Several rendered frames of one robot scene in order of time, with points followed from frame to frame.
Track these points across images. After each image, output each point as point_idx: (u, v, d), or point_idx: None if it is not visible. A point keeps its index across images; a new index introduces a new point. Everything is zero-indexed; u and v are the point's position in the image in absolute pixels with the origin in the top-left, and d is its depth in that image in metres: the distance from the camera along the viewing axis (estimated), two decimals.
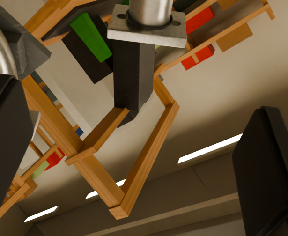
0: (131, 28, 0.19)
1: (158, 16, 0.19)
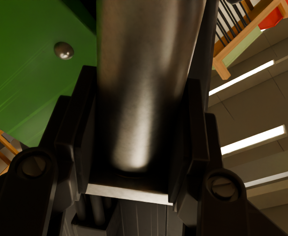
0: (99, 176, 0.11)
1: (148, 161, 0.10)
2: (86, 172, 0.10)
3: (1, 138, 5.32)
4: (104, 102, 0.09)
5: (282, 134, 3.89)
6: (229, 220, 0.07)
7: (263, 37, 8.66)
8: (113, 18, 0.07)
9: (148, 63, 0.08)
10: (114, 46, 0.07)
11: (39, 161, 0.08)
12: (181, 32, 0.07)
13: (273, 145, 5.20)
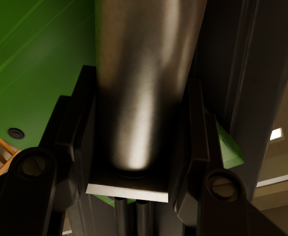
0: (100, 176, 0.11)
1: (149, 161, 0.11)
2: (86, 172, 0.10)
3: None
4: (104, 105, 0.09)
5: (279, 137, 3.92)
6: (229, 220, 0.07)
7: None
8: (113, 24, 0.07)
9: (149, 67, 0.07)
10: (114, 51, 0.07)
11: (39, 161, 0.08)
12: (181, 36, 0.07)
13: (269, 148, 5.24)
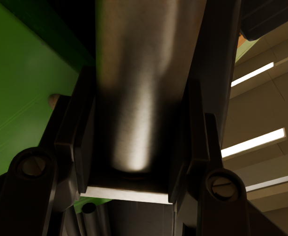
0: (100, 178, 0.11)
1: (150, 162, 0.10)
2: (86, 172, 0.10)
3: None
4: (105, 105, 0.09)
5: (283, 137, 3.87)
6: (229, 220, 0.07)
7: (262, 39, 8.66)
8: (114, 22, 0.07)
9: (151, 65, 0.07)
10: (116, 49, 0.07)
11: (39, 161, 0.08)
12: (183, 33, 0.07)
13: (273, 148, 5.19)
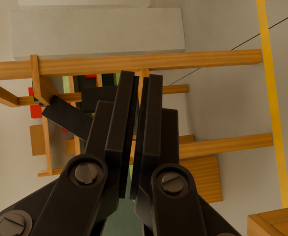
0: None
1: None
2: (127, 177, 0.10)
3: None
4: None
5: None
6: (183, 215, 0.07)
7: None
8: None
9: None
10: None
11: (92, 169, 0.08)
12: None
13: None
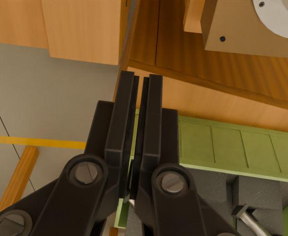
0: None
1: None
2: (127, 177, 0.10)
3: None
4: None
5: None
6: (183, 215, 0.07)
7: None
8: None
9: None
10: None
11: (92, 169, 0.08)
12: None
13: None
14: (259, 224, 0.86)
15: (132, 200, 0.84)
